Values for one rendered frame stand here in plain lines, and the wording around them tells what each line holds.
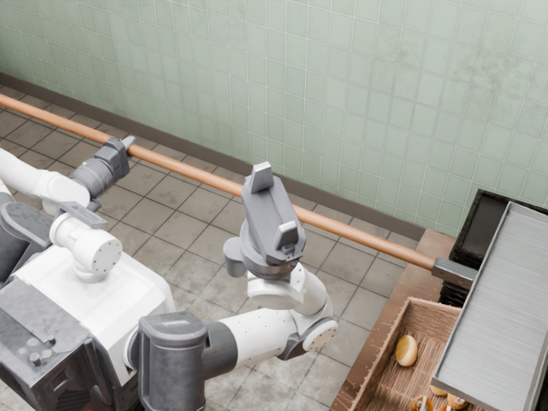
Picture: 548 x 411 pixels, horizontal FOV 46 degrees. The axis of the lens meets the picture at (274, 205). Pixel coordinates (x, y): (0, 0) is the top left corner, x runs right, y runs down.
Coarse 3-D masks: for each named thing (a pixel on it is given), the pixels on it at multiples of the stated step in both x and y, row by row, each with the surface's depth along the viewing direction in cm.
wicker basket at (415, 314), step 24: (408, 312) 198; (432, 312) 192; (456, 312) 187; (432, 336) 199; (384, 360) 190; (432, 360) 194; (384, 384) 189; (360, 408) 179; (384, 408) 183; (408, 408) 183; (480, 408) 183
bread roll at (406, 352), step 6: (408, 336) 194; (402, 342) 194; (408, 342) 192; (414, 342) 192; (396, 348) 194; (402, 348) 192; (408, 348) 190; (414, 348) 190; (396, 354) 192; (402, 354) 190; (408, 354) 189; (414, 354) 190; (402, 360) 189; (408, 360) 189; (414, 360) 191
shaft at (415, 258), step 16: (0, 96) 189; (32, 112) 184; (64, 128) 180; (80, 128) 177; (144, 160) 170; (160, 160) 167; (192, 176) 164; (208, 176) 162; (240, 192) 158; (320, 224) 151; (336, 224) 149; (352, 240) 148; (368, 240) 146; (384, 240) 146; (400, 256) 144; (416, 256) 142
